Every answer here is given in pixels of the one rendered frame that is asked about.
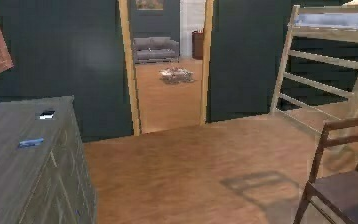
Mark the pale low coffee table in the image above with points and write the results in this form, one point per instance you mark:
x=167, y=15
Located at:
x=176, y=75

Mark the dark brown wooden chair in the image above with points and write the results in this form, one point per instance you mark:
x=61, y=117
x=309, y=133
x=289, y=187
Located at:
x=343, y=190

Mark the framed painting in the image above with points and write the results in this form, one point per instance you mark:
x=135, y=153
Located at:
x=149, y=4

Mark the grey sofa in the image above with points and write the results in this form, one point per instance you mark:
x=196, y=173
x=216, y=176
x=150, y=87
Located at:
x=155, y=50

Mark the black and white small box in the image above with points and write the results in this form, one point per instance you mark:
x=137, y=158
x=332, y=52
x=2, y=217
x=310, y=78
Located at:
x=47, y=115

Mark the pale wooden bunk bed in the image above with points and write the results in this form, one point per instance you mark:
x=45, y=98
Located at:
x=323, y=60

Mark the grey wooden chest of drawers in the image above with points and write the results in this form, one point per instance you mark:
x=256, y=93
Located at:
x=27, y=173

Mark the blue flat object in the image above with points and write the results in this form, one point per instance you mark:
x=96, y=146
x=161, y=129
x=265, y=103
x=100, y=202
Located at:
x=30, y=143

